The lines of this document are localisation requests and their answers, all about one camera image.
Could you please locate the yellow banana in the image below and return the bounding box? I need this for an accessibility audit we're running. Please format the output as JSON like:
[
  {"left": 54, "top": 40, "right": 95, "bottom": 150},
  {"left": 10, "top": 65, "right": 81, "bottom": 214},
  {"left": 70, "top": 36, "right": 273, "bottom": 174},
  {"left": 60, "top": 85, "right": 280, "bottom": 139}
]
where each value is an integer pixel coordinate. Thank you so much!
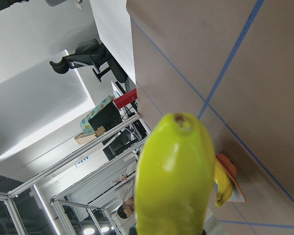
[
  {"left": 135, "top": 113, "right": 216, "bottom": 235},
  {"left": 214, "top": 160, "right": 233, "bottom": 207}
]

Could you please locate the grey square plate orange rim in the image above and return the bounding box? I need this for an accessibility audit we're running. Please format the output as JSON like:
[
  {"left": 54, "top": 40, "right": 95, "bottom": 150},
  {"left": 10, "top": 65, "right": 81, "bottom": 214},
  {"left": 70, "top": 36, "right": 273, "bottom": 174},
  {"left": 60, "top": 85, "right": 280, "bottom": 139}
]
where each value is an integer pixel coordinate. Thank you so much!
[{"left": 216, "top": 153, "right": 247, "bottom": 203}]

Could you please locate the red cylinder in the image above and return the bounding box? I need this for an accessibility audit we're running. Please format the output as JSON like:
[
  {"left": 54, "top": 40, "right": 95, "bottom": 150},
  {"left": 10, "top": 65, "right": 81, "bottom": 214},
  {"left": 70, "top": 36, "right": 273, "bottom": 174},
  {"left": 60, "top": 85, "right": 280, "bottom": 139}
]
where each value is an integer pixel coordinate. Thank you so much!
[{"left": 113, "top": 88, "right": 137, "bottom": 110}]

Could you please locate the black monitor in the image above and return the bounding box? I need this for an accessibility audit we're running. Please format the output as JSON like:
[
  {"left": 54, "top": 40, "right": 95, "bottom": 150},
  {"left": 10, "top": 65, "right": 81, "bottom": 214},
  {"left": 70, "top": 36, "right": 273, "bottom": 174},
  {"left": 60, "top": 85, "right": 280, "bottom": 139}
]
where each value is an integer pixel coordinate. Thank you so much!
[{"left": 88, "top": 101, "right": 122, "bottom": 131}]

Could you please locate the colourful patterned box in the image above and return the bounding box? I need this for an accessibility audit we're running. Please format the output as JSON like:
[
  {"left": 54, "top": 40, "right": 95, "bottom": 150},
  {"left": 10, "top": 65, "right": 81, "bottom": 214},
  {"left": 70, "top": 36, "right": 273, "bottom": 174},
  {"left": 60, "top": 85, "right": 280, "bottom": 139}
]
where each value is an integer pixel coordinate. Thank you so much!
[{"left": 80, "top": 95, "right": 115, "bottom": 135}]

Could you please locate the person in background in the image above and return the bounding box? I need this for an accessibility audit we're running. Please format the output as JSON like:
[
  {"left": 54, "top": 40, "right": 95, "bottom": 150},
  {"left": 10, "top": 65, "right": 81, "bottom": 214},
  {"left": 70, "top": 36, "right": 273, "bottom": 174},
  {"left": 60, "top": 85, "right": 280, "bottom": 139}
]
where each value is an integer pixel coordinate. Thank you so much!
[{"left": 110, "top": 161, "right": 137, "bottom": 219}]

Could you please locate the black office chair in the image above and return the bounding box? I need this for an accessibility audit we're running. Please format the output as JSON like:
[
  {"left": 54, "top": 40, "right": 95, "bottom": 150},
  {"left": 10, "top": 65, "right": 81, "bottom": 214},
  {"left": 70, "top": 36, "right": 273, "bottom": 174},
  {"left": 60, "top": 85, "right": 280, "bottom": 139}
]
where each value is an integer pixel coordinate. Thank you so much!
[{"left": 49, "top": 39, "right": 128, "bottom": 83}]

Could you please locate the brown paper table mat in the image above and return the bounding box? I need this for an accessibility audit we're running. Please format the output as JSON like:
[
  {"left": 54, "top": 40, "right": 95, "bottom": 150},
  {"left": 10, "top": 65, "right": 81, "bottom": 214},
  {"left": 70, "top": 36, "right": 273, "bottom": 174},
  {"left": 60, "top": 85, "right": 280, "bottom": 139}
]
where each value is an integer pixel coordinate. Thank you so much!
[{"left": 126, "top": 0, "right": 294, "bottom": 235}]

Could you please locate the aluminium cage frame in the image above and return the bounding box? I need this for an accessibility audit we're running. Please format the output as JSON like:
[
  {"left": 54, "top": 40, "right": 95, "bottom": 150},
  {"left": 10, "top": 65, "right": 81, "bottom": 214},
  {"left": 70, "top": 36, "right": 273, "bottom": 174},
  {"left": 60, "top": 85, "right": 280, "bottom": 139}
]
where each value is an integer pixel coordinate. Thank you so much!
[{"left": 0, "top": 114, "right": 147, "bottom": 235}]

